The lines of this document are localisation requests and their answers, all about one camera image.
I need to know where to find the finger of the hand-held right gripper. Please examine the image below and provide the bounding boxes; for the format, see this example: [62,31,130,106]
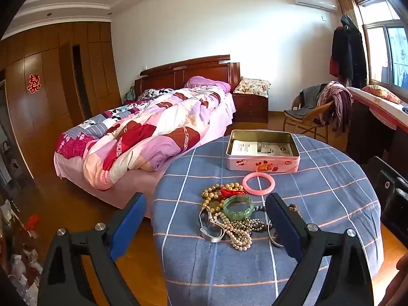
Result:
[371,156,408,211]

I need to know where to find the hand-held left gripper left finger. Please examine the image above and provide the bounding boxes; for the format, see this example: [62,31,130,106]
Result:
[37,192,148,306]

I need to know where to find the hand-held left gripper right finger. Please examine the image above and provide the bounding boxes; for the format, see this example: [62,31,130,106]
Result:
[265,193,374,306]

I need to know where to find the silver bangle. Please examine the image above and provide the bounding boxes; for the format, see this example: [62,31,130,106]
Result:
[268,220,284,248]

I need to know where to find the brown bead bracelet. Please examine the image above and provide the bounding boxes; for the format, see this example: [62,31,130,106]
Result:
[242,218,273,233]

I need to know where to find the pearl necklace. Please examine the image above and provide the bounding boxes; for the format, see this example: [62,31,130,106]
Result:
[210,209,256,252]

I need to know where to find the green jade bangle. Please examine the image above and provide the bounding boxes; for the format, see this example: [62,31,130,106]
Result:
[222,195,254,220]

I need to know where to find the pink tin box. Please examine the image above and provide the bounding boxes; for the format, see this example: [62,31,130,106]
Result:
[226,130,301,173]

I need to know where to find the person's right hand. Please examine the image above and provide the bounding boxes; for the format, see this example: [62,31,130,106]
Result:
[381,252,408,306]

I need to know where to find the dark wooden desk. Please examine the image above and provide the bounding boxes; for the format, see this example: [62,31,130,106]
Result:
[346,86,408,166]

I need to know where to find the blue plaid tablecloth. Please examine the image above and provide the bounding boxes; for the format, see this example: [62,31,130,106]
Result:
[151,133,385,306]

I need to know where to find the pink bangle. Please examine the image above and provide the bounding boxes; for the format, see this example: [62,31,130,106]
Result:
[242,172,275,195]

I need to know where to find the red ribbon bow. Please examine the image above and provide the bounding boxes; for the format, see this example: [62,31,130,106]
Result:
[221,188,247,198]

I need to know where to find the pink desk cloth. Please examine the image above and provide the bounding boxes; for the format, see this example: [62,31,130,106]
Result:
[347,87,408,130]

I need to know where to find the printed paper sheet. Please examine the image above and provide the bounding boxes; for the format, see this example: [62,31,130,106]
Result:
[230,139,293,157]

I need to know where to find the floral cushion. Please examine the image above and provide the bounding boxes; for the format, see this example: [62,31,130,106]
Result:
[362,85,403,104]

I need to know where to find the pink purple clothes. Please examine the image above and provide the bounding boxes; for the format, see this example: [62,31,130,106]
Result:
[317,81,354,134]

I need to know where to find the patchwork quilt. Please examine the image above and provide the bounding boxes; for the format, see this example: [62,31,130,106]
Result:
[56,86,230,192]

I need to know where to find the wooden chair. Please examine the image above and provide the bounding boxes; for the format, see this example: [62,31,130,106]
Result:
[283,84,335,136]

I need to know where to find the pile of clutter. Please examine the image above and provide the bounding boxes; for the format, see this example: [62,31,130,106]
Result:
[0,198,45,306]

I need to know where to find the grey clothing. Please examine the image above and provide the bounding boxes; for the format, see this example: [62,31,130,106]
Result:
[284,84,329,118]

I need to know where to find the bed with pink sheet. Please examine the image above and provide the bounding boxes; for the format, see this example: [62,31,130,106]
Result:
[54,54,241,209]

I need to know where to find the wooden nightstand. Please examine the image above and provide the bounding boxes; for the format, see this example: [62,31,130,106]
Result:
[232,92,269,124]

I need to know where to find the window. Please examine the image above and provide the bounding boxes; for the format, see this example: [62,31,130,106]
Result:
[355,0,408,90]

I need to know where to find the hanging dark coats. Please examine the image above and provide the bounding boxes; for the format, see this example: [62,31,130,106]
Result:
[330,14,368,86]

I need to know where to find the floral pillow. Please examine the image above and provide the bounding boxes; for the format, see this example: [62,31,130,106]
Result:
[234,77,271,98]

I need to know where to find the wooden wardrobe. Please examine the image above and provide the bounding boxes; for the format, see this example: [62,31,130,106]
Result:
[0,22,123,179]

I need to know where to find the purple pillow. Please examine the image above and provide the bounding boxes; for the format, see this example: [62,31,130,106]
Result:
[184,76,232,94]

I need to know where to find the wooden headboard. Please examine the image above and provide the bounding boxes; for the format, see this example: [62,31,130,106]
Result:
[134,54,241,98]

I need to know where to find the red paper decoration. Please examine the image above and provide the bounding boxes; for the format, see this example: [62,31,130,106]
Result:
[27,74,43,94]

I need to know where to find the amber bead bracelet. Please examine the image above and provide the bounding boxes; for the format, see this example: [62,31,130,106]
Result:
[207,199,225,214]

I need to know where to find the gold bead necklace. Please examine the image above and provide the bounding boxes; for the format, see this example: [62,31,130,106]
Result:
[201,182,244,211]

